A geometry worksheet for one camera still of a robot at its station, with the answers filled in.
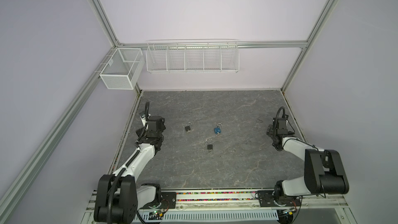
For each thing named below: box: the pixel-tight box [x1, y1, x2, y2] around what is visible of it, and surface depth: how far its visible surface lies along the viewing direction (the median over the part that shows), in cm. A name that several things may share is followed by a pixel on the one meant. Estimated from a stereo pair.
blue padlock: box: [214, 122, 223, 134], surface depth 101 cm
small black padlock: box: [204, 140, 213, 150], surface depth 93 cm
